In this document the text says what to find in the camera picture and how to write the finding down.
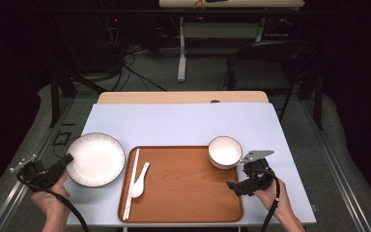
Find desk with white legs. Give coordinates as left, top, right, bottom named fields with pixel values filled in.
left=158, top=0, right=306, bottom=83

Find wood-grain brown tray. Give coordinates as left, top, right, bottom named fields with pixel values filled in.
left=117, top=145, right=244, bottom=224

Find aluminium floor rail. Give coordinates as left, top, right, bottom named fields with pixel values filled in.
left=0, top=96, right=75, bottom=232
left=300, top=96, right=371, bottom=232

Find white ceramic spoon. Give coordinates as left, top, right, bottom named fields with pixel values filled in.
left=129, top=161, right=151, bottom=199

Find white bowl with dark rim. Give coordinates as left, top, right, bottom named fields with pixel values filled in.
left=207, top=135, right=243, bottom=170

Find black folding chair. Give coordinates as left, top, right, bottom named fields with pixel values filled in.
left=226, top=40, right=319, bottom=123

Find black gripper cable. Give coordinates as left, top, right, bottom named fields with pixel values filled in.
left=258, top=167, right=282, bottom=232
left=16, top=172, right=91, bottom=232

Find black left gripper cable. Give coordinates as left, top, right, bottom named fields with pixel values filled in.
left=16, top=172, right=91, bottom=232

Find black floor socket frame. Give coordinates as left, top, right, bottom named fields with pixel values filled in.
left=51, top=130, right=71, bottom=147

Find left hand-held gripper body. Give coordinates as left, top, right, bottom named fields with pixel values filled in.
left=9, top=154, right=66, bottom=191

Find black floor cables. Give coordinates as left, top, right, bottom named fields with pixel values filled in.
left=107, top=44, right=168, bottom=93

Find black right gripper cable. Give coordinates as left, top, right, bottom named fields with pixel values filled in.
left=258, top=167, right=282, bottom=232

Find power strip with red light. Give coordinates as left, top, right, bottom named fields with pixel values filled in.
left=110, top=16, right=123, bottom=42

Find white plate with dark rim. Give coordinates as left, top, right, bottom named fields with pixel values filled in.
left=66, top=131, right=127, bottom=189

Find black metal stand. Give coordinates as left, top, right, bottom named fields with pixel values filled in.
left=48, top=67, right=108, bottom=129

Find person's right hand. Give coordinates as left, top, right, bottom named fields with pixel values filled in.
left=254, top=178, right=291, bottom=217

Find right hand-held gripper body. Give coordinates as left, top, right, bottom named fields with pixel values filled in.
left=238, top=149, right=275, bottom=196

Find light wooden table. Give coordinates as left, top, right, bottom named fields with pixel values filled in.
left=96, top=90, right=270, bottom=104

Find white chopstick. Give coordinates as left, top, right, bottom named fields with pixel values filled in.
left=122, top=148, right=139, bottom=221
left=126, top=148, right=141, bottom=220

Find black metal post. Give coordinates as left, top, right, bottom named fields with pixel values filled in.
left=313, top=69, right=324, bottom=131

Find person's left hand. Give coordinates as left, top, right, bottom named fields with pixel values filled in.
left=30, top=170, right=72, bottom=212

